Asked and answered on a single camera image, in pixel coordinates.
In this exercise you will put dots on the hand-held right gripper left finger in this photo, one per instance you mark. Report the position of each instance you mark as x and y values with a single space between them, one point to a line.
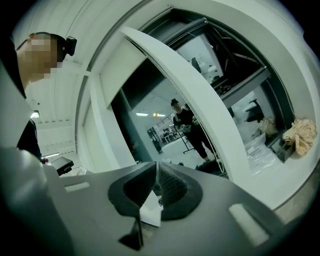
100 200

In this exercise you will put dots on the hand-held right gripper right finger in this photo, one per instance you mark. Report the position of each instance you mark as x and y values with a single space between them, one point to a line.
212 200

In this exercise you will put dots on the white roller blind covering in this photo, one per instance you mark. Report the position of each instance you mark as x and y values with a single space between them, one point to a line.
120 72

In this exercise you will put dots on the black metal rack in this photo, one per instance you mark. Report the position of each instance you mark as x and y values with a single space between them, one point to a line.
187 142

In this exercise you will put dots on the clear plastic sheet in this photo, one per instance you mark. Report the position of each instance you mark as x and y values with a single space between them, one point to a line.
258 153

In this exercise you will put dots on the person's dark torso clothing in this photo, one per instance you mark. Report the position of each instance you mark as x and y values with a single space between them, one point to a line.
28 140

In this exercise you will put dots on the black office chair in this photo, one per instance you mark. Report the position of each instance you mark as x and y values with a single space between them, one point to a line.
253 111

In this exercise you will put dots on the ceiling lamp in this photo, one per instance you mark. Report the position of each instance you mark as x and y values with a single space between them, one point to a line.
35 114

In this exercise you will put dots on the beige crumpled cloth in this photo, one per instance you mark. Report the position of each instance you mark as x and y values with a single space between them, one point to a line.
301 136

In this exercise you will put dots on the person's head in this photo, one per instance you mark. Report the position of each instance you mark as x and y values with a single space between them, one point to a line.
37 60

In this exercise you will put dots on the white window frame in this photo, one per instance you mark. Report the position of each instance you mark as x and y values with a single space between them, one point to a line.
200 95

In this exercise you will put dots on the black head camera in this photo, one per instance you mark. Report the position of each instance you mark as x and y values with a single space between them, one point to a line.
70 45

